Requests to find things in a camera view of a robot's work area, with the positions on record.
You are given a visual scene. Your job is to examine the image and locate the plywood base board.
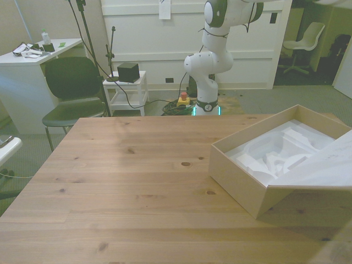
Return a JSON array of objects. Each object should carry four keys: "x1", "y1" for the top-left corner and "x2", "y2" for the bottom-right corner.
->
[{"x1": 164, "y1": 95, "x2": 244, "y2": 116}]

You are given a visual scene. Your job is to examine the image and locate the coiled green black floor cables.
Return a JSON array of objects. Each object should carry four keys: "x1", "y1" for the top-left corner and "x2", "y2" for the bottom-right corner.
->
[{"x1": 161, "y1": 100, "x2": 197, "y2": 116}]

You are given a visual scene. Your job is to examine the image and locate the yellow red emergency stop button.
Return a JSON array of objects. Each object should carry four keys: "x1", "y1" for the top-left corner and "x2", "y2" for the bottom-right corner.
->
[{"x1": 177, "y1": 92, "x2": 191, "y2": 107}]

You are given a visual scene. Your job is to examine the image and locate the white swivel chair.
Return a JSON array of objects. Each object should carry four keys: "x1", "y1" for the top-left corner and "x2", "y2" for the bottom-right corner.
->
[{"x1": 282, "y1": 21, "x2": 326, "y2": 75}]

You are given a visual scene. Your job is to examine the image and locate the tan cardboard box with lid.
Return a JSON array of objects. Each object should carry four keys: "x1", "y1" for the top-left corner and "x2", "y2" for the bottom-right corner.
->
[{"x1": 208, "y1": 104, "x2": 352, "y2": 220}]

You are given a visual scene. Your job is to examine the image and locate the black padded chair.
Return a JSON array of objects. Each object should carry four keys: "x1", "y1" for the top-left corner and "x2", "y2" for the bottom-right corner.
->
[{"x1": 41, "y1": 56, "x2": 108, "y2": 152}]

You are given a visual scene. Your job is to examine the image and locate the thin yellow floor cable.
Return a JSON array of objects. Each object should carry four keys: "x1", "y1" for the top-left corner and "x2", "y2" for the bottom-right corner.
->
[{"x1": 0, "y1": 169, "x2": 35, "y2": 180}]

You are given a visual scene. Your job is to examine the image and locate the black desk microphone stand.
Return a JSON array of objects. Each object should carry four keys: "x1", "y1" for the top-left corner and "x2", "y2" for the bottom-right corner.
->
[{"x1": 105, "y1": 26, "x2": 120, "y2": 83}]

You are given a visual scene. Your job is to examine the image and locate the white desk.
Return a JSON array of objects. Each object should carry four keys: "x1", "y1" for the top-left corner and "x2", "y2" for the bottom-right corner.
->
[{"x1": 0, "y1": 38, "x2": 89, "y2": 135}]

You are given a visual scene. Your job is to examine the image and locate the white foam box insert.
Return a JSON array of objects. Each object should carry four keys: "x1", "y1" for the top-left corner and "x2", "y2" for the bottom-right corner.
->
[{"x1": 227, "y1": 118, "x2": 336, "y2": 181}]

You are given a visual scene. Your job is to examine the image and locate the long black hanging cable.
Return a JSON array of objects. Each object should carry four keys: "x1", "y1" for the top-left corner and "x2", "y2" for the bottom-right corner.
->
[{"x1": 65, "y1": 0, "x2": 179, "y2": 109}]

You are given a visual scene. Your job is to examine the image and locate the dark bag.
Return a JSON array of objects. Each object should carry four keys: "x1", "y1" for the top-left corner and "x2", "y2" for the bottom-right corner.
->
[{"x1": 329, "y1": 34, "x2": 352, "y2": 63}]

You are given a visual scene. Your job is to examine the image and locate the white small side table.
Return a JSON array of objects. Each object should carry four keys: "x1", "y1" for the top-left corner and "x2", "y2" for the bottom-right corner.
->
[{"x1": 102, "y1": 70, "x2": 150, "y2": 117}]

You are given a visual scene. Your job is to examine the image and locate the white panelled partition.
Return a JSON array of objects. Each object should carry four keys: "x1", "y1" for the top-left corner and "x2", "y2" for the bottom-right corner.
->
[{"x1": 100, "y1": 0, "x2": 293, "y2": 91}]

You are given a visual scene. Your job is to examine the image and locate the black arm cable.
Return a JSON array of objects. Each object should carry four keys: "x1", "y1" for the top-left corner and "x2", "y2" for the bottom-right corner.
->
[{"x1": 197, "y1": 4, "x2": 256, "y2": 38}]

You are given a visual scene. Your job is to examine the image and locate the black white headset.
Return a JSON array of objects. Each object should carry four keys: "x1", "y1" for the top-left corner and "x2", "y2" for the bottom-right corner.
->
[{"x1": 12, "y1": 42, "x2": 34, "y2": 57}]

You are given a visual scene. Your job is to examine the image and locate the white handheld controller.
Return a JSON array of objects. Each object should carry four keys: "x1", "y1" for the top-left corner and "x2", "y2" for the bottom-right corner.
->
[{"x1": 21, "y1": 49, "x2": 42, "y2": 59}]

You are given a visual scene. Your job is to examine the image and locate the black tall tripod pole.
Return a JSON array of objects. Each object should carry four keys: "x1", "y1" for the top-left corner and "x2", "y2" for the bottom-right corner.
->
[{"x1": 75, "y1": 0, "x2": 112, "y2": 118}]

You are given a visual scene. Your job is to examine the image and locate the white paper sheet on panel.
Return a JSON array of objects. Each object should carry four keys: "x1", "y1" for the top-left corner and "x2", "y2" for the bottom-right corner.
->
[{"x1": 158, "y1": 0, "x2": 171, "y2": 20}]

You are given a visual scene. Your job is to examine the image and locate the white rounded seat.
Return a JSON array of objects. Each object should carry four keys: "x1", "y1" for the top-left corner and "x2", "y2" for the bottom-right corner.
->
[{"x1": 0, "y1": 134, "x2": 23, "y2": 167}]

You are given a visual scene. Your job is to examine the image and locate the clear plastic bottle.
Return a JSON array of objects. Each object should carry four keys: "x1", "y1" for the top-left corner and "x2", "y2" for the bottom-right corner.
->
[{"x1": 40, "y1": 28, "x2": 52, "y2": 45}]

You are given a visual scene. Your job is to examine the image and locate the black cube device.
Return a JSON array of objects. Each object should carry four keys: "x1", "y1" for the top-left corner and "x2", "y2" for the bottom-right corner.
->
[{"x1": 117, "y1": 62, "x2": 139, "y2": 83}]

